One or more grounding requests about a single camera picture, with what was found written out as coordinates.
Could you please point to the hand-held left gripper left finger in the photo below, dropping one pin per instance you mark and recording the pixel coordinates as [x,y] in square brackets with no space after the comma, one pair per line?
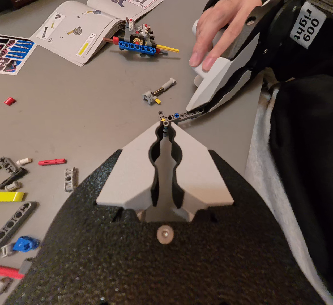
[124,180]

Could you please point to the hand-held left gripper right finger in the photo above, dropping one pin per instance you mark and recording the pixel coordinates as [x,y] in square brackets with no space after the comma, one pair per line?
[203,180]

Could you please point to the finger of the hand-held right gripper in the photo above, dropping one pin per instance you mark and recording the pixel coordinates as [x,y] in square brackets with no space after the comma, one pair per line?
[239,82]
[210,83]

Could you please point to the grey lego beam assembly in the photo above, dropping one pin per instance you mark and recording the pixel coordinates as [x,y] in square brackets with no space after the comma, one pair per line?
[182,116]

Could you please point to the small lego shock absorber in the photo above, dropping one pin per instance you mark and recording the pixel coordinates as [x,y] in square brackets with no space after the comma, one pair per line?
[165,128]

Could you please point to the grey spring lego shock absorber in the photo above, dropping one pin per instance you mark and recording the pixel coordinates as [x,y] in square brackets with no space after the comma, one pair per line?
[158,92]

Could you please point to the light grey lego connector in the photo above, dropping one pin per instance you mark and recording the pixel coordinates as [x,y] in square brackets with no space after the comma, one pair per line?
[69,180]

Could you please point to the thin red lego axle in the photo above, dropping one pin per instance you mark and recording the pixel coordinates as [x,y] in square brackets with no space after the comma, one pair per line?
[52,162]

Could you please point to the partly built lego model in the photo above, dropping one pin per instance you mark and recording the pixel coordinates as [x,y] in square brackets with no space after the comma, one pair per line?
[136,43]

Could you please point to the white lego pin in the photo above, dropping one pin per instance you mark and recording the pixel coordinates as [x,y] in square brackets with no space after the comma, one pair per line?
[14,185]
[24,161]

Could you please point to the black angled lego piece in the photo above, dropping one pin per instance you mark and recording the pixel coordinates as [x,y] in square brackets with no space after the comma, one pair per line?
[15,176]

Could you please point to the yellow flat lego panel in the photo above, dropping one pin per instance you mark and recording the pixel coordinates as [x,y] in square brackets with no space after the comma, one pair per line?
[11,196]

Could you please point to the grey holed lego beam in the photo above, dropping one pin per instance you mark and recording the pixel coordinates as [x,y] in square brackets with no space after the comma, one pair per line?
[18,221]

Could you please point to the blue round lego piece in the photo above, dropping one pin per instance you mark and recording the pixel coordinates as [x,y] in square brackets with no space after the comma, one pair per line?
[26,244]

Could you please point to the dark grey holed lego piece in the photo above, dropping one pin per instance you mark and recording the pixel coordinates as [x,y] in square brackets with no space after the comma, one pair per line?
[7,164]

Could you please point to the grey lego block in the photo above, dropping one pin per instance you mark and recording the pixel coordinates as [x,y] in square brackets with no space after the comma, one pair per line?
[26,266]

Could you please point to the thick lego instruction booklet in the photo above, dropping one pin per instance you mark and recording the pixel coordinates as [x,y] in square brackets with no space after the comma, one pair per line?
[85,29]

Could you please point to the small grey lego piece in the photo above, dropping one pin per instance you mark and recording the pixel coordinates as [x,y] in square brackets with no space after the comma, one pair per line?
[6,249]

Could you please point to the small red curved lego piece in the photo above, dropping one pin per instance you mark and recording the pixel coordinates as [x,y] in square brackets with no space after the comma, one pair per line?
[10,101]

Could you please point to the long red lego axle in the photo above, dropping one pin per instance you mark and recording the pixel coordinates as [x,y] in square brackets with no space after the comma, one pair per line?
[10,272]

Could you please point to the person's right hand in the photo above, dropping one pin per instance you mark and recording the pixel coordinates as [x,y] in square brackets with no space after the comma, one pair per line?
[221,21]

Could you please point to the light grey cloth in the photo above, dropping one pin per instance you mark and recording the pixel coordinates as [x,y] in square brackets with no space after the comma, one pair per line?
[262,180]

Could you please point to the colourful sticker sheet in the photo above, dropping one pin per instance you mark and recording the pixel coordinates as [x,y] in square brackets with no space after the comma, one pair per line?
[15,54]

